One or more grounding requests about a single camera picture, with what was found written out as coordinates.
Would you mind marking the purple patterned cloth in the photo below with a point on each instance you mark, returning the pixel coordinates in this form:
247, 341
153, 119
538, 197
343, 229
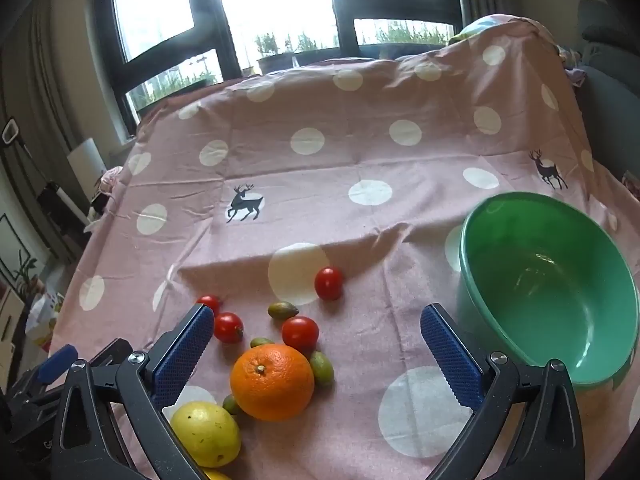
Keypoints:
572, 72

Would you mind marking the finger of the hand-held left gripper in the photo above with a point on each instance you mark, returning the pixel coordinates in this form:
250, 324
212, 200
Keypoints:
57, 360

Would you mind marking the white plastic bag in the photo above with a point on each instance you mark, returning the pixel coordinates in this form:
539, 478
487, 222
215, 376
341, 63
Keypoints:
42, 317

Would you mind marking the colourful patterned bedding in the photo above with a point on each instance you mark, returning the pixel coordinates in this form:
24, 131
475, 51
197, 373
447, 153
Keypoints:
480, 25

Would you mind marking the black device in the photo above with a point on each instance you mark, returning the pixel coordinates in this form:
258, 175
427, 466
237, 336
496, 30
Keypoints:
60, 205

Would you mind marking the framed plant picture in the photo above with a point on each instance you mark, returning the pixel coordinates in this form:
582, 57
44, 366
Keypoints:
17, 255

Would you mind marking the yellow lemon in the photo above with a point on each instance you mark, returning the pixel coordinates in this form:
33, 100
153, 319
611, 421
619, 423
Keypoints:
216, 476

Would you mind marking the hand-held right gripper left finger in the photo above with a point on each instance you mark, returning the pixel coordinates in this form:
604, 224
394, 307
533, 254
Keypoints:
185, 355

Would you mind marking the pink polka dot cloth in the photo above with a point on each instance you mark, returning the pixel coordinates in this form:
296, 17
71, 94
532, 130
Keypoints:
350, 160

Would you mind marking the white cylinder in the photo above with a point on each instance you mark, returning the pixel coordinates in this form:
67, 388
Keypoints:
87, 162

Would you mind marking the grey sofa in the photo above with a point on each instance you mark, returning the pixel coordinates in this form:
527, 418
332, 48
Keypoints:
605, 75

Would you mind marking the green plastic bowl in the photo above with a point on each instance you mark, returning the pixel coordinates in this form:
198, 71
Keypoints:
550, 310

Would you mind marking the brownish green olive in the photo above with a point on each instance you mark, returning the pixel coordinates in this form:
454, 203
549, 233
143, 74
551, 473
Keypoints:
283, 310

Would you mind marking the orange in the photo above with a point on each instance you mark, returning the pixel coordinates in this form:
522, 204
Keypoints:
272, 385

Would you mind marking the potted plant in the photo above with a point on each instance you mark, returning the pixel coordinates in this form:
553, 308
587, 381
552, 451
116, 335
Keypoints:
272, 57
315, 50

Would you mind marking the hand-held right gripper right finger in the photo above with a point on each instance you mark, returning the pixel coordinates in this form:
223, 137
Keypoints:
450, 355

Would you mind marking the long planter with plants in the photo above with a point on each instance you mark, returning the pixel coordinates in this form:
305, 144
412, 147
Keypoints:
410, 35

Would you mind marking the red cherry tomato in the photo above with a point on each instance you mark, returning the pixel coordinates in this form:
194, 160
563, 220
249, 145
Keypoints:
228, 327
300, 334
211, 303
329, 283

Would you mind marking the black framed window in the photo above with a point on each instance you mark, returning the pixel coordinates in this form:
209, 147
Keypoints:
340, 10

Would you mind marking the yellow-green lemon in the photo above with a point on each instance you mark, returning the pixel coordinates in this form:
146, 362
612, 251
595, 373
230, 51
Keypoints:
205, 435

